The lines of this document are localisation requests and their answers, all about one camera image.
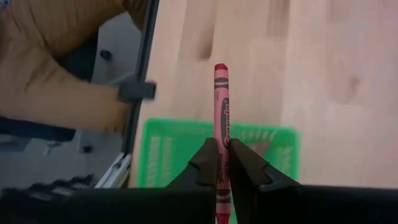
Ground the green plastic basket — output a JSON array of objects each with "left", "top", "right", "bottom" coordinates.
[{"left": 136, "top": 118, "right": 301, "bottom": 189}]

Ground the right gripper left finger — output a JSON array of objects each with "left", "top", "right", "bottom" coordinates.
[{"left": 0, "top": 138, "right": 219, "bottom": 224}]

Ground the person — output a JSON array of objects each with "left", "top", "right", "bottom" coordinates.
[{"left": 0, "top": 0, "right": 149, "bottom": 142}]

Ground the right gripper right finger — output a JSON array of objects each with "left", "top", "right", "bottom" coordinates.
[{"left": 229, "top": 138, "right": 398, "bottom": 224}]

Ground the silver aluminium extrusion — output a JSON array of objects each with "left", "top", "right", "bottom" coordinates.
[{"left": 94, "top": 151, "right": 134, "bottom": 189}]

